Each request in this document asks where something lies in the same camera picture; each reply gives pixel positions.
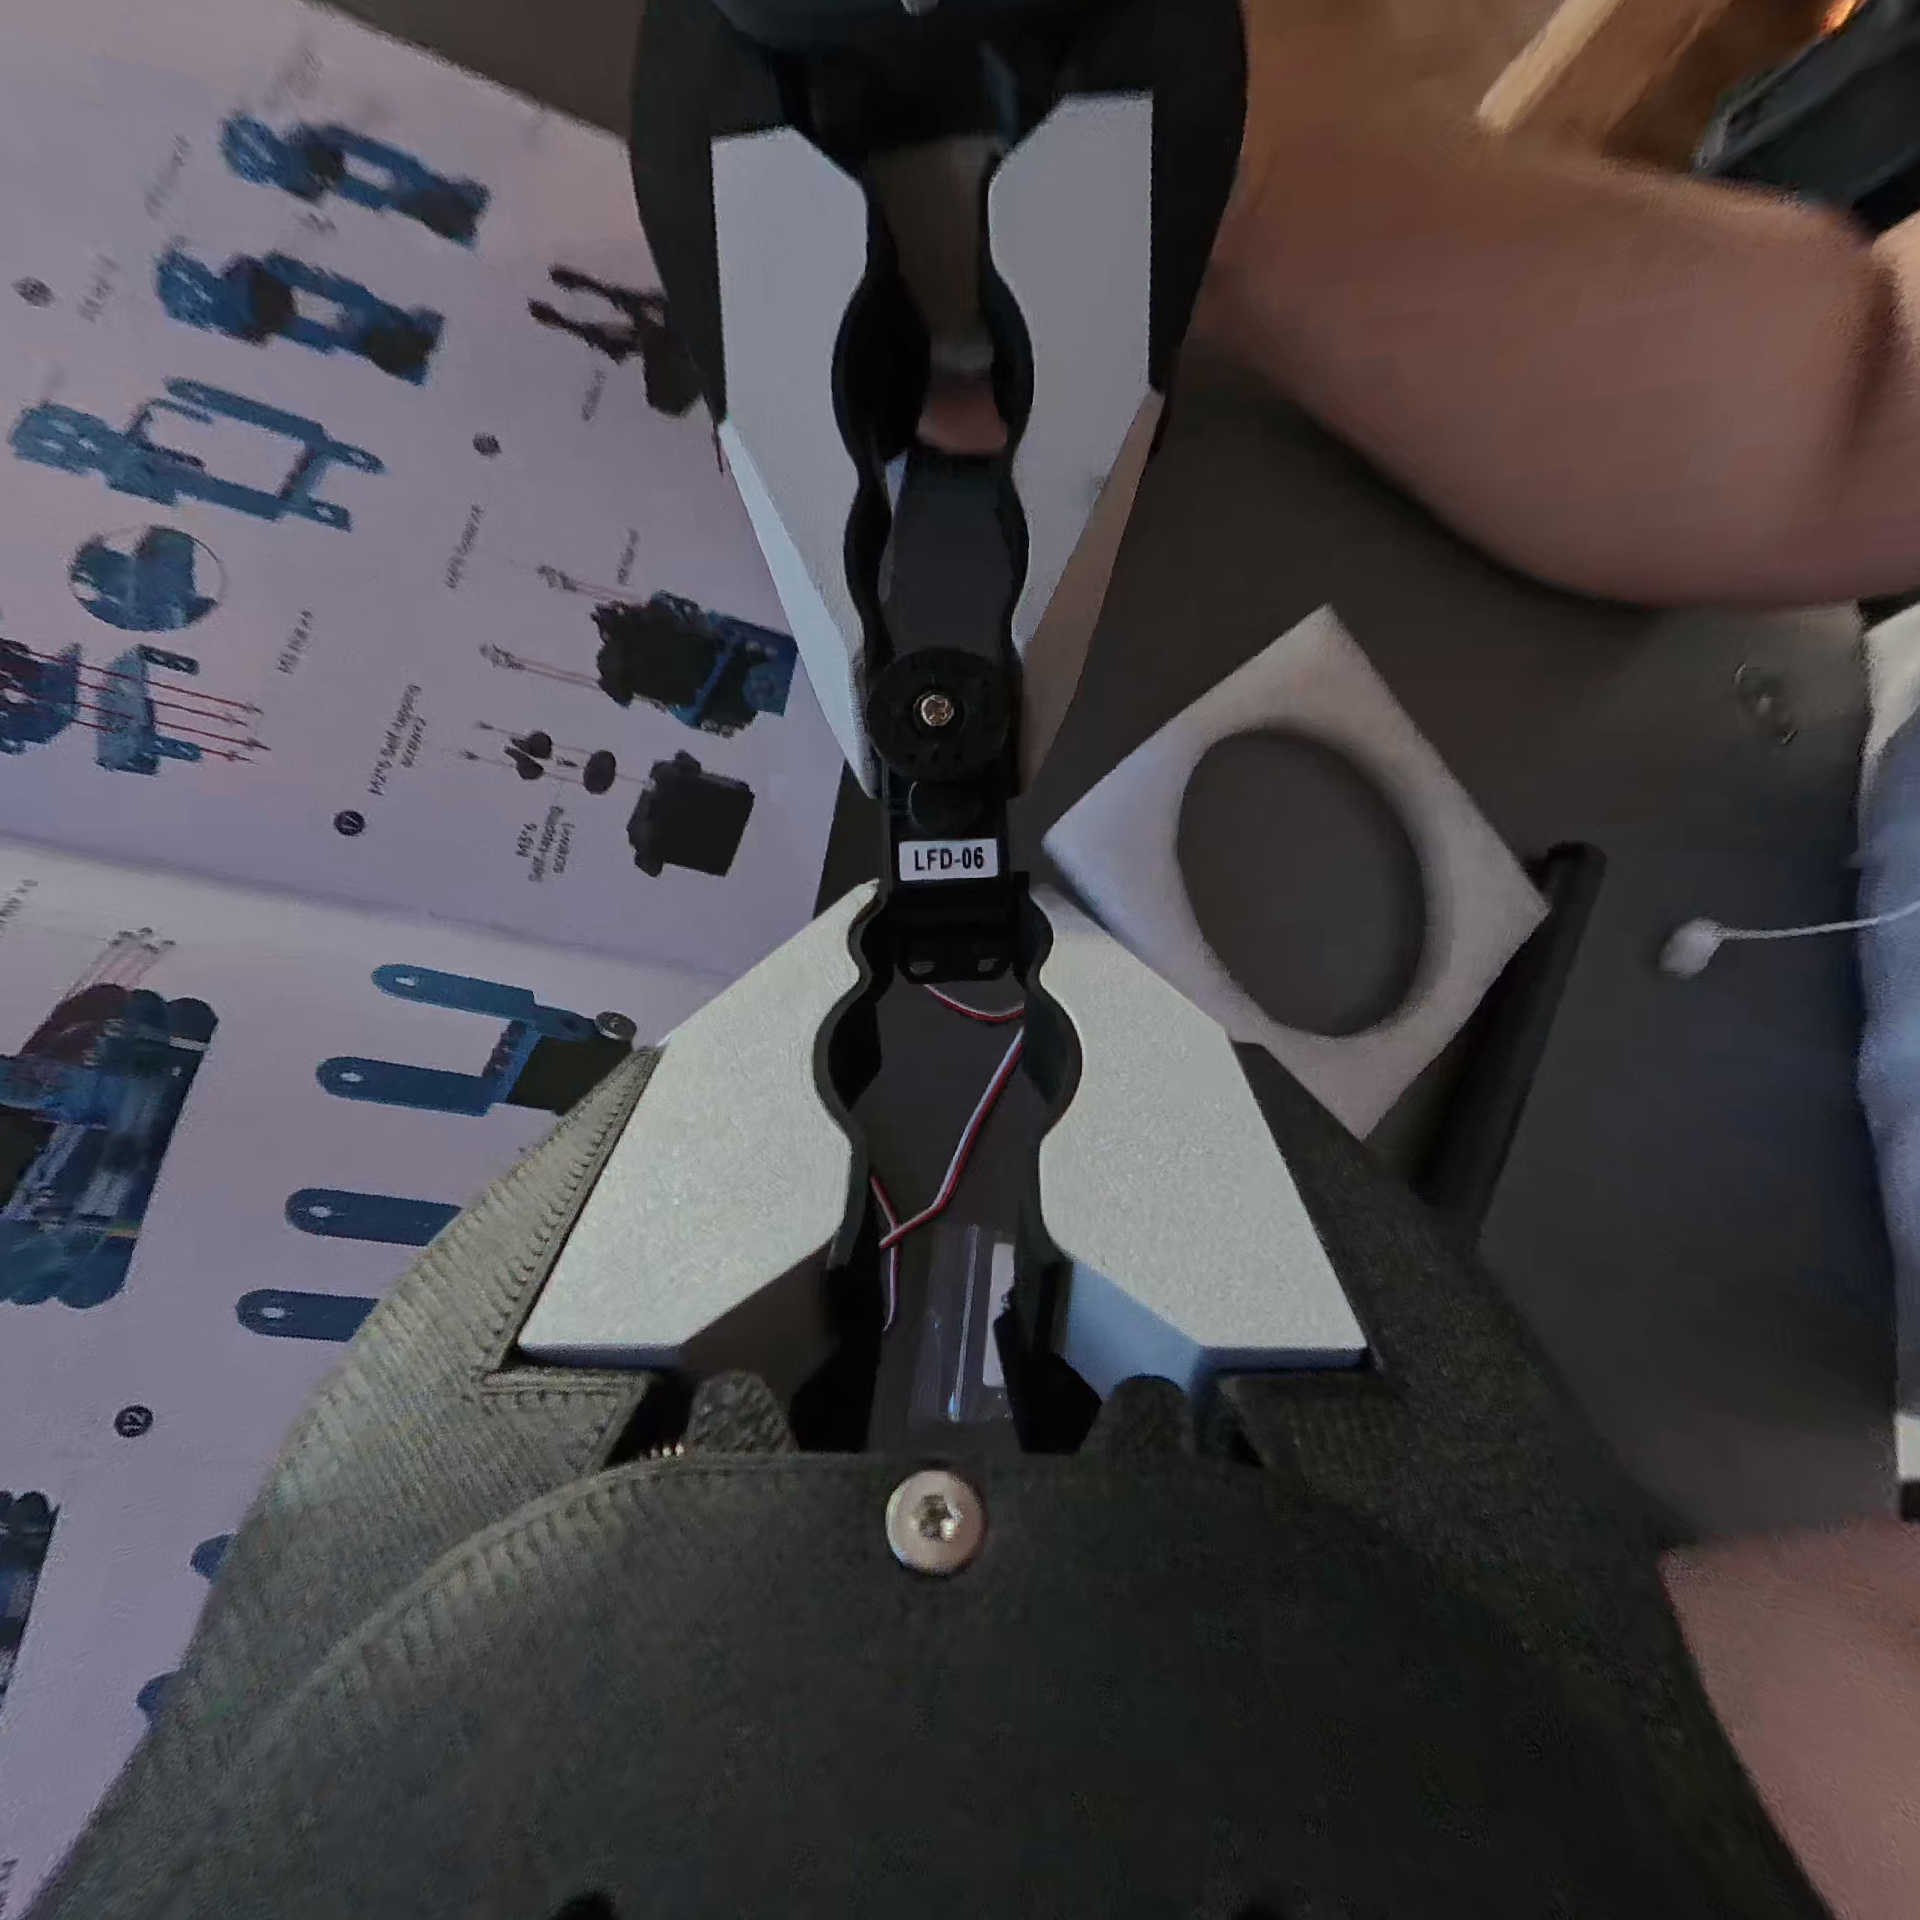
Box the black servo motor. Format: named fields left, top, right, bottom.
left=862, top=434, right=1051, bottom=1002

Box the person's right forearm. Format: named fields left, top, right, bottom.
left=1185, top=0, right=1920, bottom=608

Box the printed instruction booklet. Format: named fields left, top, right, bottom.
left=0, top=0, right=890, bottom=1912

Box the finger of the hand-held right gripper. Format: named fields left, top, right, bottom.
left=705, top=128, right=904, bottom=805
left=984, top=89, right=1182, bottom=682

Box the pale garment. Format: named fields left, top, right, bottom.
left=1850, top=608, right=1920, bottom=1491

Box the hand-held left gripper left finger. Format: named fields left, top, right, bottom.
left=518, top=880, right=890, bottom=1451

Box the small clear parts bag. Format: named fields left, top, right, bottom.
left=904, top=1218, right=1024, bottom=1421

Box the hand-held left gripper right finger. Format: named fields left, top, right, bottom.
left=1008, top=884, right=1375, bottom=1451

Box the person's left forearm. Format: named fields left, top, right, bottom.
left=1656, top=1520, right=1920, bottom=1920

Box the white foam square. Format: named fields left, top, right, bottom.
left=1041, top=604, right=1554, bottom=1146

